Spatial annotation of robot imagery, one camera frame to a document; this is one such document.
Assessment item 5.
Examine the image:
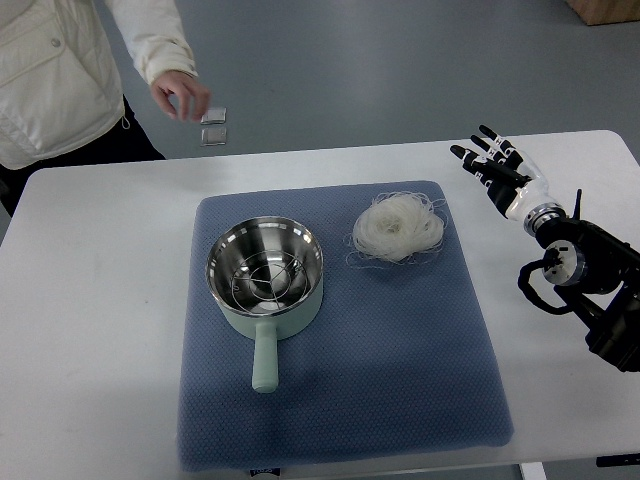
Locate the bystander's bare hand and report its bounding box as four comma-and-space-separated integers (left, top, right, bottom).
150, 70, 211, 122

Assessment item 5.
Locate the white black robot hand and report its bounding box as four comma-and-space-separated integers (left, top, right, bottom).
450, 125, 555, 223

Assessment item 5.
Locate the white vermicelli nest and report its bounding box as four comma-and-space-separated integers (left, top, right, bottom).
345, 191, 449, 269

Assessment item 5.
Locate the cream jacket sleeve forearm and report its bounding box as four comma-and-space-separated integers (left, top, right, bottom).
105, 0, 197, 85

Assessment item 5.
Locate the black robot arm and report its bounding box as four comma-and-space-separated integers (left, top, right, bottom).
518, 191, 639, 372

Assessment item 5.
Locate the mint green steel pot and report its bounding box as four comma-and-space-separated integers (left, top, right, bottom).
206, 216, 324, 394

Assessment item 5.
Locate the upper metal floor plate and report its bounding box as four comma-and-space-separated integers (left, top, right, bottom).
200, 106, 227, 125

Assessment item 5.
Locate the cream jacket torso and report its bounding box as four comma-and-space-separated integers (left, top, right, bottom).
1, 1, 124, 170

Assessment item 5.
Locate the wooden box corner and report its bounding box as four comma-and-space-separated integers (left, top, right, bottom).
566, 0, 639, 26

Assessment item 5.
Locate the blue textured cloth mat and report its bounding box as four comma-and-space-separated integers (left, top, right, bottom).
177, 181, 513, 472

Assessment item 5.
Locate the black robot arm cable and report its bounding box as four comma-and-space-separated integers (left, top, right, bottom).
516, 258, 576, 315

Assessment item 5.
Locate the round wire steaming rack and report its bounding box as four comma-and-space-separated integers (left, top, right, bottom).
231, 250, 310, 315

